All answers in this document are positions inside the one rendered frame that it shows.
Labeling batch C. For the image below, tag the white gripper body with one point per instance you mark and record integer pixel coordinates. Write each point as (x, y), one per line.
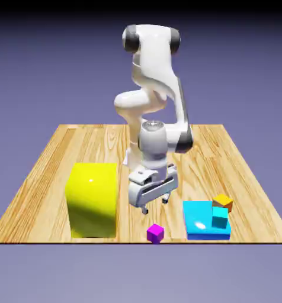
(141, 195)

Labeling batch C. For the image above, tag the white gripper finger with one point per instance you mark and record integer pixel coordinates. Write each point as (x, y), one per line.
(144, 209)
(166, 198)

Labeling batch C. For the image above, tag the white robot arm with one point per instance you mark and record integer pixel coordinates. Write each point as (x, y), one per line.
(155, 71)

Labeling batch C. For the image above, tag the small magenta cube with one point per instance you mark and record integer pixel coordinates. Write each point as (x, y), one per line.
(155, 233)

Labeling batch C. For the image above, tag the small orange cube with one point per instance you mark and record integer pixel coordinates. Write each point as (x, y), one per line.
(222, 200)

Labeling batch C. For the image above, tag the small cyan cube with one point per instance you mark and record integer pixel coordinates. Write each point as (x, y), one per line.
(219, 217)

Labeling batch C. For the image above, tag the large blue box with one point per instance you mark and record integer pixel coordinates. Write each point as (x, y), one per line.
(197, 220)

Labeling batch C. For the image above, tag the large yellow box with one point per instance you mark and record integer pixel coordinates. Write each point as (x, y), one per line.
(92, 201)

